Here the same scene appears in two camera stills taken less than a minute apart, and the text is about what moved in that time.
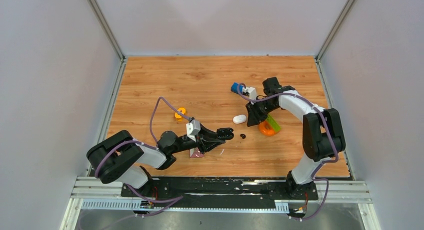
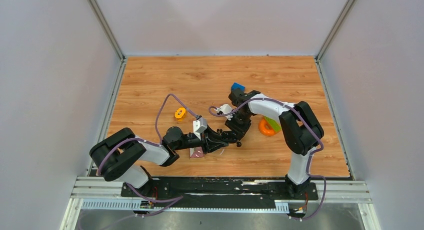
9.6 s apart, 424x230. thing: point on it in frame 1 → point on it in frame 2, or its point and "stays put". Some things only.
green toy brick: (275, 126) stays put
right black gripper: (254, 117) → (240, 130)
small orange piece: (182, 111) stays put
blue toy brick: (234, 88) stays put
